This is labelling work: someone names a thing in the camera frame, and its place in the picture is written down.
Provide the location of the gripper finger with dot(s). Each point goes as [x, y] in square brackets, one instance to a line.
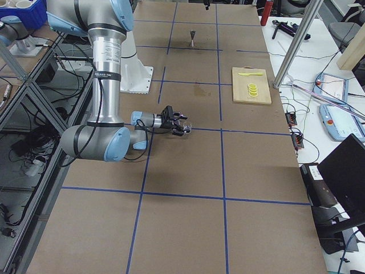
[206, 4]

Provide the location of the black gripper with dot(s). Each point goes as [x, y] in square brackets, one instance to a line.
[169, 124]

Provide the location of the small glass measuring cup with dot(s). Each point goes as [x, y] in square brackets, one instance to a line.
[187, 127]

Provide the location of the steel double jigger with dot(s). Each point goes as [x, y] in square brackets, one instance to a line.
[192, 34]

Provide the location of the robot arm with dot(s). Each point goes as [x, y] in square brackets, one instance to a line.
[11, 31]
[104, 136]

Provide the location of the red cylinder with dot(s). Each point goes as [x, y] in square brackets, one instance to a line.
[266, 12]

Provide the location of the yellow plastic knife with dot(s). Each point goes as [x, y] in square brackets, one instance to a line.
[250, 73]

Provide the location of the wooden cutting board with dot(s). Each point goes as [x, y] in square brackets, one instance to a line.
[240, 86]

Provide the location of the black box device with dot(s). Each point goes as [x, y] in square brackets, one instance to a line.
[319, 193]

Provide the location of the black monitor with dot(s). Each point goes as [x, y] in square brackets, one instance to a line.
[343, 172]

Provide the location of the blue plastic bin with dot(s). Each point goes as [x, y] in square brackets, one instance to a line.
[33, 17]

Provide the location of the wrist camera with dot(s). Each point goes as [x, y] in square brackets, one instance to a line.
[168, 113]

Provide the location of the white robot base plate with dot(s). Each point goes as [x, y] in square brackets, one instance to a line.
[135, 77]

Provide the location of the black handle tool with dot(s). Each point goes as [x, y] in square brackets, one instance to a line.
[278, 26]

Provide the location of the aluminium frame post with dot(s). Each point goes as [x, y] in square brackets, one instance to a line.
[304, 26]

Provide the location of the green handled reach stick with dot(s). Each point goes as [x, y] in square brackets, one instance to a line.
[352, 111]

